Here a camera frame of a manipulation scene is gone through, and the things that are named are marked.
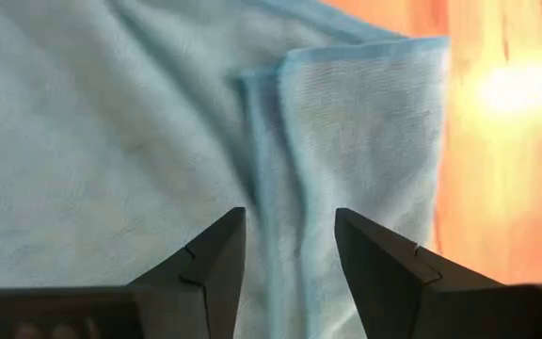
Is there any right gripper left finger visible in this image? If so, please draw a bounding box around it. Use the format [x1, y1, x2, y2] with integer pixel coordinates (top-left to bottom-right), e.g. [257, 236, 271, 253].
[0, 206, 247, 339]

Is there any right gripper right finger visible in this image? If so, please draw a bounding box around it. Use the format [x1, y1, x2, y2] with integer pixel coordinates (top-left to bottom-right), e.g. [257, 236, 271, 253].
[334, 207, 542, 339]

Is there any turquoise microfiber towel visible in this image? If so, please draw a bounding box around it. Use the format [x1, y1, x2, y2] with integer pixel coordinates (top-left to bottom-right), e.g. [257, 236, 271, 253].
[0, 0, 451, 339]

